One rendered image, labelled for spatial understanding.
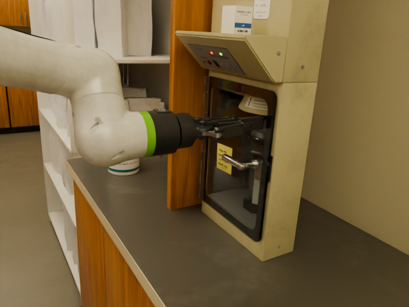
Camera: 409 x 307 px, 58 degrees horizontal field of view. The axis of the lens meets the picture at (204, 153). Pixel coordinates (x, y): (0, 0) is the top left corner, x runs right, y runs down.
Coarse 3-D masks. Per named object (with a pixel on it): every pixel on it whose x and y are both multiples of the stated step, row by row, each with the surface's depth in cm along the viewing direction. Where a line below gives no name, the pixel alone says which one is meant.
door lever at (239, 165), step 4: (224, 156) 97; (228, 156) 96; (224, 160) 97; (228, 160) 95; (232, 160) 94; (236, 160) 93; (252, 160) 94; (256, 160) 93; (232, 164) 94; (236, 164) 92; (240, 164) 91; (244, 164) 91; (248, 164) 92; (252, 164) 93; (256, 164) 93; (240, 168) 91; (244, 168) 91; (256, 168) 93
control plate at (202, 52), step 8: (192, 48) 100; (200, 48) 96; (208, 48) 92; (216, 48) 89; (224, 48) 86; (200, 56) 101; (208, 56) 96; (216, 56) 93; (224, 56) 89; (208, 64) 101; (224, 64) 93; (232, 64) 90; (240, 72) 90
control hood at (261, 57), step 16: (176, 32) 100; (192, 32) 93; (208, 32) 87; (240, 48) 80; (256, 48) 77; (272, 48) 79; (240, 64) 86; (256, 64) 81; (272, 64) 80; (272, 80) 82
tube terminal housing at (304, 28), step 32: (224, 0) 99; (288, 0) 79; (320, 0) 82; (256, 32) 89; (288, 32) 80; (320, 32) 85; (288, 64) 83; (288, 96) 86; (288, 128) 89; (288, 160) 92; (288, 192) 96; (224, 224) 113; (288, 224) 99; (256, 256) 100
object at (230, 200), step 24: (216, 96) 106; (240, 96) 96; (264, 96) 88; (264, 120) 89; (216, 144) 109; (240, 144) 98; (264, 144) 90; (216, 168) 110; (264, 168) 91; (216, 192) 112; (240, 192) 101; (264, 192) 92; (240, 216) 102
